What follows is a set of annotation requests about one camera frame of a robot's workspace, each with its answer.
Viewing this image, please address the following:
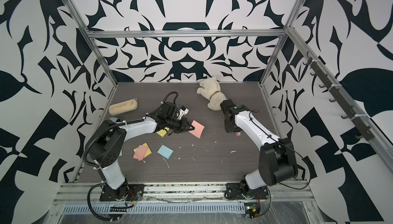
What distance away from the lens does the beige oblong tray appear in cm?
101

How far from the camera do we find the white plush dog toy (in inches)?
39.9

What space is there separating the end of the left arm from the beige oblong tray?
373 millimetres
